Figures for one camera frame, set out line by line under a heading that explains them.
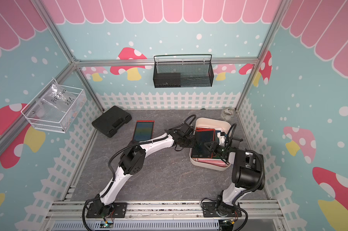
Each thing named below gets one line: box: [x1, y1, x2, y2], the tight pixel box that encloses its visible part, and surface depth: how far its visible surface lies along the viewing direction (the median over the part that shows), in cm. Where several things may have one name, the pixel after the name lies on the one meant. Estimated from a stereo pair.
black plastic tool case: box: [91, 105, 133, 138], surface depth 111 cm
